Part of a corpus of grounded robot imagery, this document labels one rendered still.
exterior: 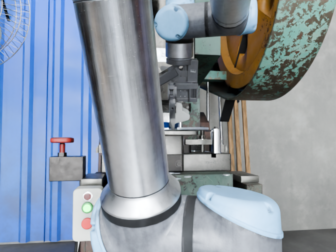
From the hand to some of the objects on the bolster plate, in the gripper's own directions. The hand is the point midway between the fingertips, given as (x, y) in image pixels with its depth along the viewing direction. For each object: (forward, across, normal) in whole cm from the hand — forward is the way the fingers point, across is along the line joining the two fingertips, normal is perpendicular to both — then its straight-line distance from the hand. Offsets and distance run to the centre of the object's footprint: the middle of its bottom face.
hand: (171, 126), depth 87 cm
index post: (+15, +12, -16) cm, 25 cm away
